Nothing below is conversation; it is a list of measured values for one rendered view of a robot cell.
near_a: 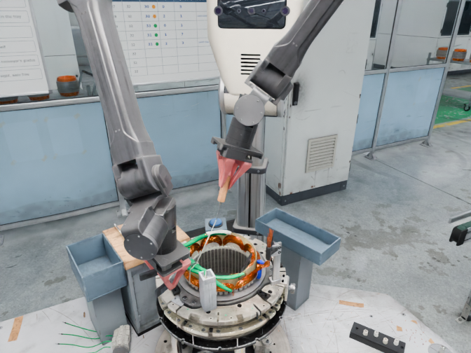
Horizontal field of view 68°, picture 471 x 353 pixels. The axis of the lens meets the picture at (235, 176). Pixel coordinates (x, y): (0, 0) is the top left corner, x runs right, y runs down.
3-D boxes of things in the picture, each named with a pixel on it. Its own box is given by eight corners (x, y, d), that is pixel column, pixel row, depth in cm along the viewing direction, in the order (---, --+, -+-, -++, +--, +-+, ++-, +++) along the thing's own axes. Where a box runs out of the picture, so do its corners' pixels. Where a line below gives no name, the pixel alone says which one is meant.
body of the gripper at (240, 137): (261, 162, 75) (272, 129, 73) (219, 152, 70) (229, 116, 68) (249, 153, 80) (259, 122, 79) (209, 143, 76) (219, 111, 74)
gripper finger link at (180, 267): (164, 304, 69) (162, 270, 64) (145, 282, 73) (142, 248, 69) (191, 286, 73) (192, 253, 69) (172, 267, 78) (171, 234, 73)
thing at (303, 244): (329, 307, 116) (341, 237, 104) (311, 326, 110) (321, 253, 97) (272, 272, 132) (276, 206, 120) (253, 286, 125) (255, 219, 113)
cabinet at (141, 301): (138, 337, 106) (126, 270, 95) (116, 300, 120) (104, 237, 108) (193, 307, 117) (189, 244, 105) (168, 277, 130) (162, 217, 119)
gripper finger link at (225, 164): (245, 196, 76) (259, 155, 74) (216, 190, 73) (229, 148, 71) (234, 185, 82) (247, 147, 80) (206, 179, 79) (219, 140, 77)
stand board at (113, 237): (125, 270, 94) (124, 263, 93) (103, 237, 108) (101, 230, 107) (190, 244, 105) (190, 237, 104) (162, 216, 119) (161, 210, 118)
